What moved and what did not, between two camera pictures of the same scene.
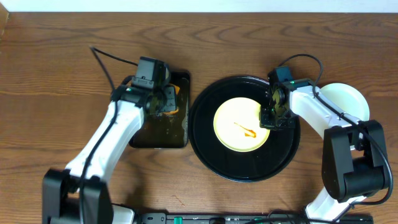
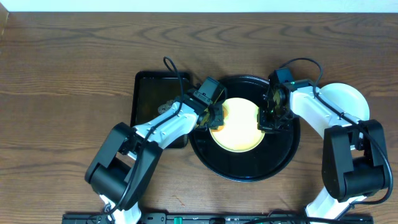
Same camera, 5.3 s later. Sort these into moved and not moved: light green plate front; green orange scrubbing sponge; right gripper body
Moved: green orange scrubbing sponge
Not moved: right gripper body; light green plate front
